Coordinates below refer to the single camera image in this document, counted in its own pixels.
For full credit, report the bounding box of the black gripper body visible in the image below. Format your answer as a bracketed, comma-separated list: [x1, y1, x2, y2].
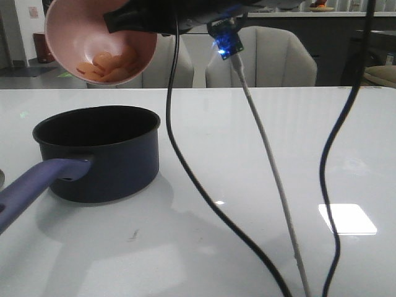
[178, 0, 303, 34]

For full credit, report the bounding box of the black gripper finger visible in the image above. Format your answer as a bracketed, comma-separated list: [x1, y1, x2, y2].
[103, 1, 176, 33]

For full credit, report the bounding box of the pink bowl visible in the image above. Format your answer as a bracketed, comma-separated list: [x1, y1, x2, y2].
[45, 1, 157, 85]

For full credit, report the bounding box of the glass lid with blue knob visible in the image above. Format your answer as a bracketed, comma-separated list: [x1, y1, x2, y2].
[0, 169, 5, 190]

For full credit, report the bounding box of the blue lit circuit board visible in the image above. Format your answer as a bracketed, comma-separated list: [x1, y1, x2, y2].
[207, 18, 244, 60]

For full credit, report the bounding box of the left grey upholstered chair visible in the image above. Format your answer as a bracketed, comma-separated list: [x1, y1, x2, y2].
[87, 35, 194, 88]

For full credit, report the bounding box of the grey upholstered chair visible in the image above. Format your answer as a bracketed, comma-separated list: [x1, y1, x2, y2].
[87, 35, 194, 88]
[205, 26, 317, 88]

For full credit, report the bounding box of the right grey upholstered chair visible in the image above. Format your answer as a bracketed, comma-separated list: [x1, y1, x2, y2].
[205, 26, 317, 88]

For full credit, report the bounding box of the red trash bin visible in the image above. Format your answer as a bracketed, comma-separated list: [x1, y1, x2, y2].
[33, 33, 55, 64]

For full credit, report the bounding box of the fruit plate on counter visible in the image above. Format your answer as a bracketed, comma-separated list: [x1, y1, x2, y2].
[309, 0, 334, 12]

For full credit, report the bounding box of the dark kitchen counter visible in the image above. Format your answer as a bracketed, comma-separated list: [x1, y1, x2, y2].
[244, 11, 396, 87]

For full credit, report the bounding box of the dark blue saucepan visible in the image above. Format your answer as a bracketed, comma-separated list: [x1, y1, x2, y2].
[1, 105, 160, 230]

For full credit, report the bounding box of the beige cushion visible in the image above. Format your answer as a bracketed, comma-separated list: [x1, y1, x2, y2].
[363, 65, 395, 88]

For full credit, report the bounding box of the white cable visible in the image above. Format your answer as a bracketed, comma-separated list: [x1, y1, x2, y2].
[231, 52, 312, 297]

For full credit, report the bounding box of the dark blue cable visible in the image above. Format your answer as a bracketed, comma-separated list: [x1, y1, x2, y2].
[319, 0, 377, 297]

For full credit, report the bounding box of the black cable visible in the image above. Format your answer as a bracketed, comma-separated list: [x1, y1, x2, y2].
[165, 12, 293, 297]

